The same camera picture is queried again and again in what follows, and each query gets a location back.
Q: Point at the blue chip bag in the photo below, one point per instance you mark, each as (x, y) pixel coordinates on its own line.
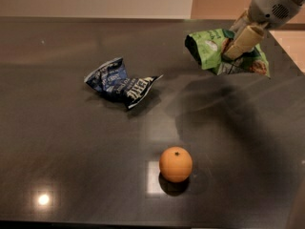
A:
(111, 80)

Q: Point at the orange fruit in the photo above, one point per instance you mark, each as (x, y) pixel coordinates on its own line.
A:
(175, 164)

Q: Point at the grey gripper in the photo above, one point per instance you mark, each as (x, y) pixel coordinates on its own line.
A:
(268, 8)

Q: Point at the green rice chip bag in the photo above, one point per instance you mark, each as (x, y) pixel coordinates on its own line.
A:
(207, 47)

